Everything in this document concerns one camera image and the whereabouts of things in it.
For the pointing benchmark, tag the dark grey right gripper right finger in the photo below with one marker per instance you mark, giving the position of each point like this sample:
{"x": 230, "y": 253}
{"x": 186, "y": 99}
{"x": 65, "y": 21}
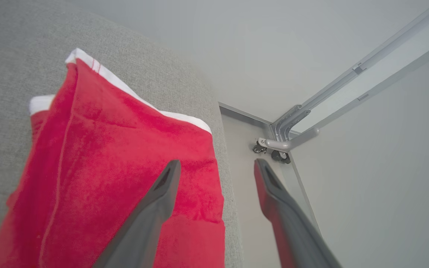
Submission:
{"x": 296, "y": 238}

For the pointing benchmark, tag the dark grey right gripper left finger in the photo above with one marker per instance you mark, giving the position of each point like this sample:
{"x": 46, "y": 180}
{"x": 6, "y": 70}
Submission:
{"x": 143, "y": 230}

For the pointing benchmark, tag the red shorts wide white stripe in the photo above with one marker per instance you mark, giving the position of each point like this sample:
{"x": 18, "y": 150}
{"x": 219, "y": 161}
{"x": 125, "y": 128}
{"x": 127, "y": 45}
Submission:
{"x": 106, "y": 156}

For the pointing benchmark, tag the grey fabric sofa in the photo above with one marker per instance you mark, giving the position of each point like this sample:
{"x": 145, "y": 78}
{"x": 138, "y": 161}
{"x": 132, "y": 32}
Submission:
{"x": 6, "y": 56}

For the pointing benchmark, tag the grey metal frame legs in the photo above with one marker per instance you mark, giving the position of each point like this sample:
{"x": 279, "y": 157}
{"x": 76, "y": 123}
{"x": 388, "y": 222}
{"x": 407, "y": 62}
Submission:
{"x": 277, "y": 144}

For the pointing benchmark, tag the grey partition bottom rail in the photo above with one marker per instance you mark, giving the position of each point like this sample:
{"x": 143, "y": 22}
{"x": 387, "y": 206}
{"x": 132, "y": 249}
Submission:
{"x": 244, "y": 114}

